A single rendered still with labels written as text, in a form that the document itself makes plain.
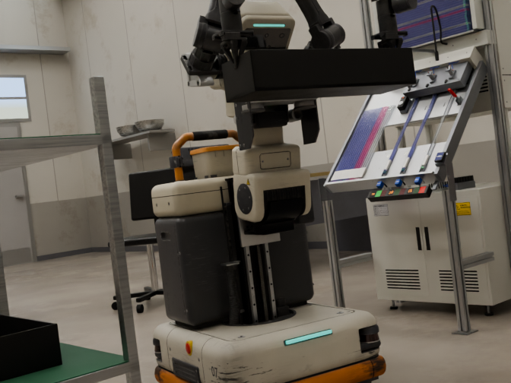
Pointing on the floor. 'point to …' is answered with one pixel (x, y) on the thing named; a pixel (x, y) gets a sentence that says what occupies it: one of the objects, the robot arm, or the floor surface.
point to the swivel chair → (138, 185)
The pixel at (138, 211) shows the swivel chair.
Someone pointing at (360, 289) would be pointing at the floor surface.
